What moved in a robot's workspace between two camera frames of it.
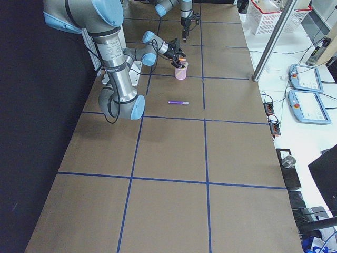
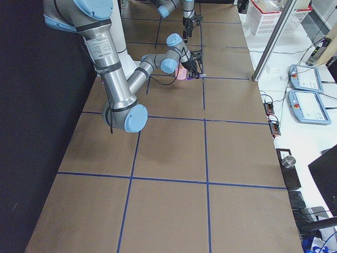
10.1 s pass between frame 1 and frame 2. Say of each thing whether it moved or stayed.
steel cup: stayed
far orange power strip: stayed
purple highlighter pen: moved
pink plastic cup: stayed
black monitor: stayed
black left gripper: moved
